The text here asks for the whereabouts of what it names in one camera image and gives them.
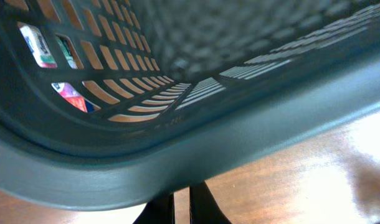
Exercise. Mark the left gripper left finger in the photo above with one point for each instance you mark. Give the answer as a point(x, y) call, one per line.
point(158, 211)

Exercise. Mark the multipack of tissue packets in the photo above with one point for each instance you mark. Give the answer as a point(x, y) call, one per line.
point(43, 57)

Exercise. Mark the grey plastic shopping basket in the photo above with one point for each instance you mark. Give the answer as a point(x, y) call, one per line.
point(187, 90)

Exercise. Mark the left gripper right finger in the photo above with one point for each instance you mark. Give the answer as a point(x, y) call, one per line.
point(203, 207)

